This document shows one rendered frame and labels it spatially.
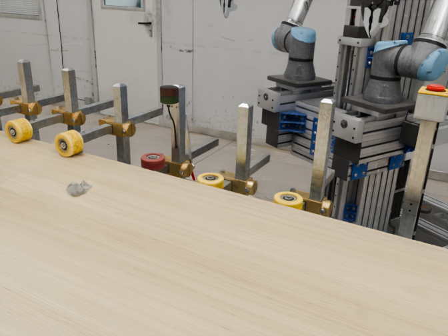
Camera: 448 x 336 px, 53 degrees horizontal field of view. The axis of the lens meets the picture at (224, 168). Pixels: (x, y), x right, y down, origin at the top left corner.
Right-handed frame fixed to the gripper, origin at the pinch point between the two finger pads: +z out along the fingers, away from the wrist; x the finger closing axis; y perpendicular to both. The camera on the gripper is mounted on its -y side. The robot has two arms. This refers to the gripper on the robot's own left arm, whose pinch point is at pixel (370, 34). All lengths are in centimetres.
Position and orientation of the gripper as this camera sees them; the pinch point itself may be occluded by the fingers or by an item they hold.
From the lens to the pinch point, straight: 150.7
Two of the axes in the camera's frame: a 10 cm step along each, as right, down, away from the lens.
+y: 8.5, -1.8, 5.0
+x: -5.3, -3.3, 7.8
